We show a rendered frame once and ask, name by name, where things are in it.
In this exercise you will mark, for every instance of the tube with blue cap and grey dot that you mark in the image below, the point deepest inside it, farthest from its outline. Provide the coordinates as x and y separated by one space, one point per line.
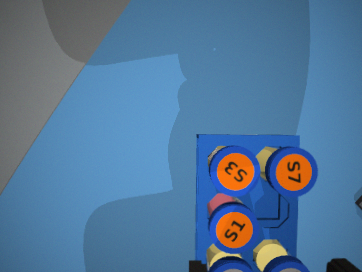
272 256

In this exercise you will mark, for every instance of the blue tube rack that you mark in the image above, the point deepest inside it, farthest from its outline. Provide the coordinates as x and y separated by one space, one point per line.
263 200

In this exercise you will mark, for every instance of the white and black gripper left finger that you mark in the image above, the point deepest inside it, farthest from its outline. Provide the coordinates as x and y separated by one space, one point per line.
197 266

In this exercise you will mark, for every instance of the blue bench mat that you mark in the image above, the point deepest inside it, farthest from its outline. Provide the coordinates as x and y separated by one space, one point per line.
109 185

